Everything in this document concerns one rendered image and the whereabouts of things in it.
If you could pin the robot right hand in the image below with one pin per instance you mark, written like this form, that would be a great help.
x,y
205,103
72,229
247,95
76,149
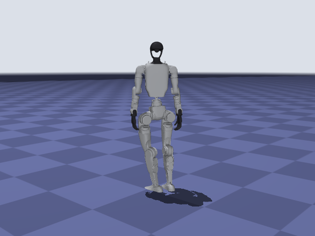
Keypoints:
x,y
179,120

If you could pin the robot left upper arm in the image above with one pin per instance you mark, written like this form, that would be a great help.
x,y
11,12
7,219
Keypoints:
x,y
138,78

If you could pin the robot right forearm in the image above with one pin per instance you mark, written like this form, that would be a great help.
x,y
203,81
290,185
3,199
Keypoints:
x,y
177,102

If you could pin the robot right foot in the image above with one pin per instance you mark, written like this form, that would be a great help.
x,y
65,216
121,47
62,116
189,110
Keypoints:
x,y
169,187

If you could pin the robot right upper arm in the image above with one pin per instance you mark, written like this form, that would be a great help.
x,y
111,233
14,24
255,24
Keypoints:
x,y
174,79

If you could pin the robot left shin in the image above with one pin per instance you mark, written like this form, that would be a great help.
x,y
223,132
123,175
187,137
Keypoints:
x,y
152,166

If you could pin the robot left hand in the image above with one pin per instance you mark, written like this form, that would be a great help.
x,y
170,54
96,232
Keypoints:
x,y
133,120

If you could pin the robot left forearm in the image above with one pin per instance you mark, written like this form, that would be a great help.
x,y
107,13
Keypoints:
x,y
135,99

